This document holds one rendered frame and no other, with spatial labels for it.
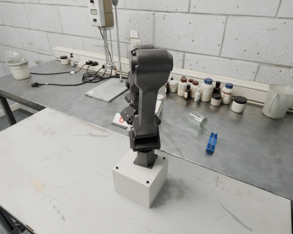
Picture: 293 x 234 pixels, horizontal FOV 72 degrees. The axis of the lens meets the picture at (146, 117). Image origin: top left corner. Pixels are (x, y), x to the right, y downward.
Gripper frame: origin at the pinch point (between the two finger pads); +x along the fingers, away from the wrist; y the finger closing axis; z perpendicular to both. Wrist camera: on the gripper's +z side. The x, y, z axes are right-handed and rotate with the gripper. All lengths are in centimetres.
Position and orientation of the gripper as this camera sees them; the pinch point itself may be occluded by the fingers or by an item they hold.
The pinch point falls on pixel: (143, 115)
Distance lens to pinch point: 84.5
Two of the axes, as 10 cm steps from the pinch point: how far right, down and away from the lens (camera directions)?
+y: 5.3, 7.2, -4.4
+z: -8.4, 5.2, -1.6
